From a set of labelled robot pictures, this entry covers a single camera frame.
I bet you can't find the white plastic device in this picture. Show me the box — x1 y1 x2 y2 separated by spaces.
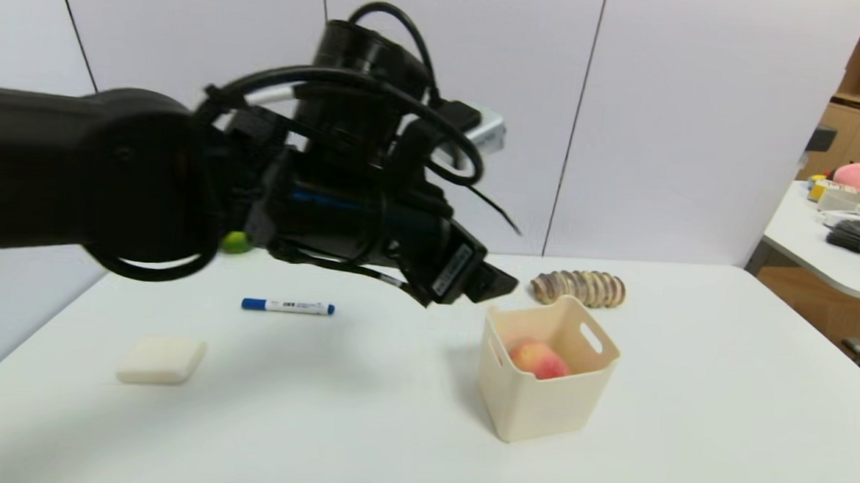
818 185 860 213

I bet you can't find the brown striped bread loaf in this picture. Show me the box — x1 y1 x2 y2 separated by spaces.
529 268 628 310

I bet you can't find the white side table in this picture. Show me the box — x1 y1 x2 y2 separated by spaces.
742 155 860 300

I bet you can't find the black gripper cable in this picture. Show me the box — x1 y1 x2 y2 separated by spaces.
82 0 536 303

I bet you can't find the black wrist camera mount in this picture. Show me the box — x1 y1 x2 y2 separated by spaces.
290 18 513 174

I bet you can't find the white soap block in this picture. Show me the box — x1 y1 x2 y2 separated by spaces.
115 333 209 389

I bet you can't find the black mounted device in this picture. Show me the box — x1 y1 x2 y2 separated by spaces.
807 124 840 153

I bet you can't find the cream plastic box with handles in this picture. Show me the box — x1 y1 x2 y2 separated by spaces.
473 290 624 448

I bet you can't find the red peach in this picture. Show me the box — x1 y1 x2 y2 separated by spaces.
506 338 573 382

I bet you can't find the blue white marker pen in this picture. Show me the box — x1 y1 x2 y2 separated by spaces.
241 297 336 316

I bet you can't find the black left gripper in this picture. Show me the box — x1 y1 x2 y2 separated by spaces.
368 193 524 313

